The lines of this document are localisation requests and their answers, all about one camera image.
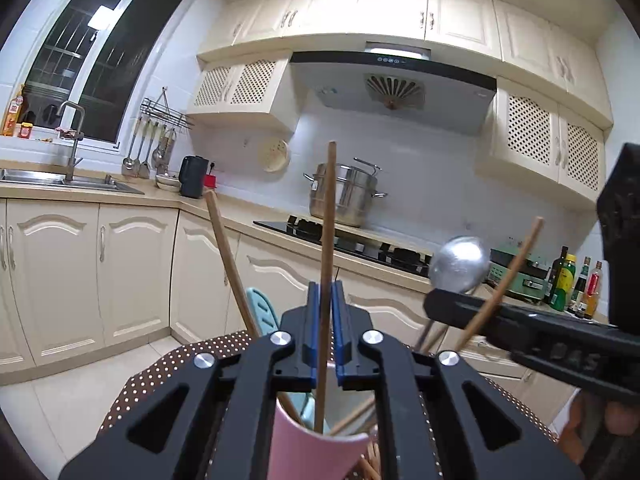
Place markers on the cream upper wall cabinets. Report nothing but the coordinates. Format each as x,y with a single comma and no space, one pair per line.
390,10

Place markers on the large lattice door cabinet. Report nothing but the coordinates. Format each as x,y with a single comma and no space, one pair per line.
540,140

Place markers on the range hood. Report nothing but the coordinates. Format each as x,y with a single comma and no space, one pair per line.
425,90

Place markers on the dark sauce bottle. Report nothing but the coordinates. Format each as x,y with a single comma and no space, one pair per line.
581,285

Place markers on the steel kitchen faucet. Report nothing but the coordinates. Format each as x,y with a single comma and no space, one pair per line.
74,155

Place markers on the bunch of wooden chopsticks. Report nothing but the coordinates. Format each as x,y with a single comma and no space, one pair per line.
227,250

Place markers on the orange dish soap bottle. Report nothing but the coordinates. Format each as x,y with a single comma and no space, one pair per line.
12,115

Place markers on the long brown chopstick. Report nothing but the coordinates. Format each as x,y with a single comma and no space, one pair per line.
327,220

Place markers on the hanging steel ladle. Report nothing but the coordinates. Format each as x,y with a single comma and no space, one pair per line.
129,164

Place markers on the stack of white bowls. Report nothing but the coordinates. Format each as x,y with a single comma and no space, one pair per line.
167,183

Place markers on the person's right hand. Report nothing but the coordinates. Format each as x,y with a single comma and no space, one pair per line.
575,430

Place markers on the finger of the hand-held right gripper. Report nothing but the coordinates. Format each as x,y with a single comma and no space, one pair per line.
450,307

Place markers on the beige board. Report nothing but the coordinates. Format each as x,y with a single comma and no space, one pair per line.
375,235

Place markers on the red box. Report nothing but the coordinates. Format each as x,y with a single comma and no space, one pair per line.
210,181

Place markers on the green electric cooker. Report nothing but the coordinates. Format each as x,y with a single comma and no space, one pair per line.
530,285

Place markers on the green bottle with yellow cap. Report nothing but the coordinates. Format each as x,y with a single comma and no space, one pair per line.
565,285

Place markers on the steel steamer pot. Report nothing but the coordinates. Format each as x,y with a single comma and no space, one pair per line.
350,200

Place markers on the cream lower cabinets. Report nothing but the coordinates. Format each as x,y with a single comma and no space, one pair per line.
50,280

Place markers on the small lattice door cabinet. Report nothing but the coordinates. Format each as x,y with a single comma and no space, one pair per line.
240,85

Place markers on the kitchen window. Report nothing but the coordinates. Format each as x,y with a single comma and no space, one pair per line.
125,60

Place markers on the black electric kettle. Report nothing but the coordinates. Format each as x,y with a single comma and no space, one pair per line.
192,177

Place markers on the black gas cooktop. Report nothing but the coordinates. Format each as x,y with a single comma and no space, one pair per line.
370,255

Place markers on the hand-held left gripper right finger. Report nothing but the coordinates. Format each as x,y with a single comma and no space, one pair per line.
337,320

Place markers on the wall utensil rack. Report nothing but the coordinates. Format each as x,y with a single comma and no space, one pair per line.
162,110

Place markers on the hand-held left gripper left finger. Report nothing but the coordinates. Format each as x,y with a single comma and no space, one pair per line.
312,320

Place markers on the stainless steel sink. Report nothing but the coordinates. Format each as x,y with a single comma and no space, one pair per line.
50,180

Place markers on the dark oil bottle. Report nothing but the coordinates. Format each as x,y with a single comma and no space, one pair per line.
556,275

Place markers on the pink cup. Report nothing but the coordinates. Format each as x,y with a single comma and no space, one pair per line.
310,455

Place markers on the metal spoon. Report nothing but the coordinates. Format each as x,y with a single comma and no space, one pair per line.
460,265

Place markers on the clear bottle with red label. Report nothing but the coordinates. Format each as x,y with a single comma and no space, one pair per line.
594,290

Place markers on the hanging steel spatula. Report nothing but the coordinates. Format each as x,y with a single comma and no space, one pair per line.
145,169

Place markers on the hanging steel spoon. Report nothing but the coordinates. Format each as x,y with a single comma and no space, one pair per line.
157,156

